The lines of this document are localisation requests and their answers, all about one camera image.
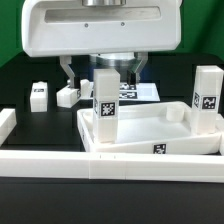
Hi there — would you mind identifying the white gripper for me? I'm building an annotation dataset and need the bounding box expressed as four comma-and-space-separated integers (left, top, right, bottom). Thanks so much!
21, 0, 182, 89

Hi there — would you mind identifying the white desk top tray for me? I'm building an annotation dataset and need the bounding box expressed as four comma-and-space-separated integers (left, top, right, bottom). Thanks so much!
77, 102, 221, 155

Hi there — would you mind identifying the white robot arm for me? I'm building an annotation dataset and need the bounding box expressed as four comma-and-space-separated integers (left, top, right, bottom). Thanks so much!
21, 0, 183, 79

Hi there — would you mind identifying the printed marker sheet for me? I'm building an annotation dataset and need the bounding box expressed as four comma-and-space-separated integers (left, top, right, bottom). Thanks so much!
88, 83, 160, 102

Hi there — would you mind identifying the white left fence block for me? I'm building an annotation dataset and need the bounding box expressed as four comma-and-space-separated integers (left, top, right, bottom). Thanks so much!
0, 108, 17, 146

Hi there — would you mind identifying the white fence block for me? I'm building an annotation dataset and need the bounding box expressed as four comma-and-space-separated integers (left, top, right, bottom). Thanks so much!
0, 108, 17, 146
216, 114, 224, 156

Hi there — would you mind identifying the white right fence block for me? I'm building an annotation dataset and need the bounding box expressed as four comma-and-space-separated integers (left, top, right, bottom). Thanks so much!
216, 114, 224, 156

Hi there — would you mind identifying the white front fence bar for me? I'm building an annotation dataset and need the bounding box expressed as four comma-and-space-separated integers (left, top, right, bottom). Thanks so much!
0, 150, 224, 183

